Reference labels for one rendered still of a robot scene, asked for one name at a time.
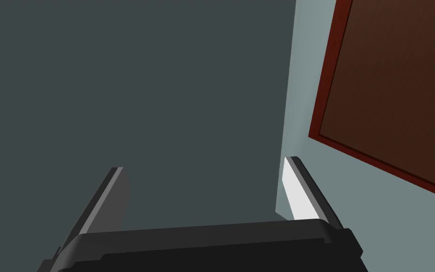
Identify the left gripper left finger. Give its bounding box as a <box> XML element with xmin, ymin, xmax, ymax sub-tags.
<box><xmin>59</xmin><ymin>166</ymin><xmax>131</xmax><ymax>255</ymax></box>

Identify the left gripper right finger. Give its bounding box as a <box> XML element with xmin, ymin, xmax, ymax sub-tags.
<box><xmin>281</xmin><ymin>155</ymin><xmax>344</xmax><ymax>230</ymax></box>

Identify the brown wooden door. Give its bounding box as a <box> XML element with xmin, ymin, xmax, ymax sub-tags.
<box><xmin>318</xmin><ymin>0</ymin><xmax>435</xmax><ymax>194</ymax></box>

